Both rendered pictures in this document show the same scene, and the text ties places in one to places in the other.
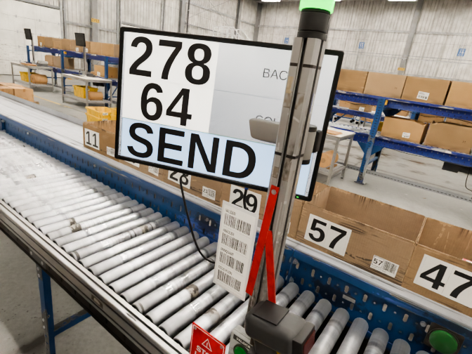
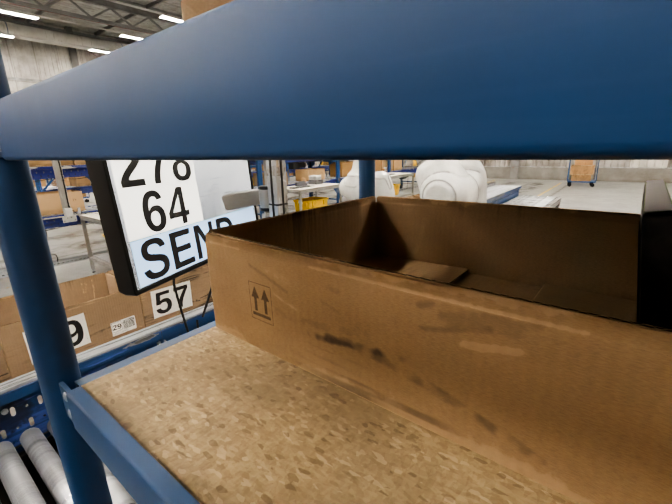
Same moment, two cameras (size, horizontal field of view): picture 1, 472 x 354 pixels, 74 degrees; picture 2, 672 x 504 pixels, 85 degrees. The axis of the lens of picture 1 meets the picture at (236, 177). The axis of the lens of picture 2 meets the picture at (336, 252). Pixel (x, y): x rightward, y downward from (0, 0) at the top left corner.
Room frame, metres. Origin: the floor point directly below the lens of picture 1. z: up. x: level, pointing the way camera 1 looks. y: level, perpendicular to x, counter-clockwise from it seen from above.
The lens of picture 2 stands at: (0.29, 0.92, 1.51)
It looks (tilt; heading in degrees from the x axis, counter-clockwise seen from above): 16 degrees down; 275
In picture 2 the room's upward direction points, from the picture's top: 2 degrees counter-clockwise
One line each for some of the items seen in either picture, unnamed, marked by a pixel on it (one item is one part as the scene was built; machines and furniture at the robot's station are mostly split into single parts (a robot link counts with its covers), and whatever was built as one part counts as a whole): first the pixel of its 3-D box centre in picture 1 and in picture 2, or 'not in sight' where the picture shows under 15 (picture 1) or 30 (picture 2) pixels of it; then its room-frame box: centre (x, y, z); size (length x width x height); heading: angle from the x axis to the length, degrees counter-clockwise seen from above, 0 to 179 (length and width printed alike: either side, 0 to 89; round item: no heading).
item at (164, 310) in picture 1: (201, 285); not in sight; (0.96, 0.07, 0.72); 0.52 x 0.05 x 0.05; 146
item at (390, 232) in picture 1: (359, 228); (172, 284); (1.12, -0.51, 0.97); 0.39 x 0.29 x 0.17; 56
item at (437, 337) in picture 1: (442, 342); not in sight; (0.74, -0.67, 0.81); 0.07 x 0.01 x 0.07; 56
